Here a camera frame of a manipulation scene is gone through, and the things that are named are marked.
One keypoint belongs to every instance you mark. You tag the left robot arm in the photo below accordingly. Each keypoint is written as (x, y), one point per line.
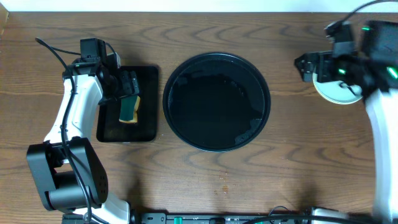
(67, 172)

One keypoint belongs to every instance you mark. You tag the green yellow sponge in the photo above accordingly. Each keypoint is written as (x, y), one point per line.
(129, 108)

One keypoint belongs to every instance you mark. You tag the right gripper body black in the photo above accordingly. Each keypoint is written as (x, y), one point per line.
(346, 70)

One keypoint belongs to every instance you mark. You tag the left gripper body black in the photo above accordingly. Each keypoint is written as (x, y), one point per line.
(128, 83)

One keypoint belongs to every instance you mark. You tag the yellow plate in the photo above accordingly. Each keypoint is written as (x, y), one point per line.
(340, 96)

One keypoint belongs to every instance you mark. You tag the rectangular black tray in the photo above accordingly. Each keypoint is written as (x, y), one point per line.
(111, 129)

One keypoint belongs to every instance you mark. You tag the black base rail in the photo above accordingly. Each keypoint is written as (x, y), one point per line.
(162, 218)

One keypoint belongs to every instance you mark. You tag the light blue plate top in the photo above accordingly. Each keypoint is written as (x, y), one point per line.
(356, 90)

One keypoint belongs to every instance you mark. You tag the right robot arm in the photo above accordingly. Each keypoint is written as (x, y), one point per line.
(377, 77)

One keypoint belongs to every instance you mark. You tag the round black tray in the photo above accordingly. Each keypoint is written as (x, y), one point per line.
(216, 102)

